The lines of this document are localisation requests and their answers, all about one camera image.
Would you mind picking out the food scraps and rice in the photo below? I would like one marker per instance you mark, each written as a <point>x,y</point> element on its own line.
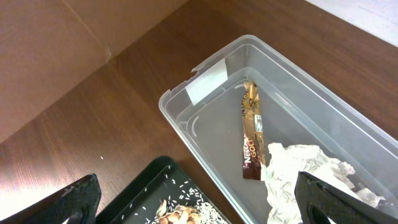
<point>186,211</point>

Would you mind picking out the white tissue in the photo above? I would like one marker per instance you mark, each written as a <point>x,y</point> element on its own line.
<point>282,173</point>

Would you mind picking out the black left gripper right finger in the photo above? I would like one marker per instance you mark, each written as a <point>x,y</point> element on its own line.
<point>320,202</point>

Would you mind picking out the gold brown snack wrapper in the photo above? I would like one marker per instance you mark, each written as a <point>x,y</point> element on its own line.
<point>254,156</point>

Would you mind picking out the white label on bin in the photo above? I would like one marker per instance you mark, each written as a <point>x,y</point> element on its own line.
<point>207,82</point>

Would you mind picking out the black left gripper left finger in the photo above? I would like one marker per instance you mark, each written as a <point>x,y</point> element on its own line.
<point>75,203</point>

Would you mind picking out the clear plastic waste bin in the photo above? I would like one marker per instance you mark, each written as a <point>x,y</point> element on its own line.
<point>295,109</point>

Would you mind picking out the black rectangular tray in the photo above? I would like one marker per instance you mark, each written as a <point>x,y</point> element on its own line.
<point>110,213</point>

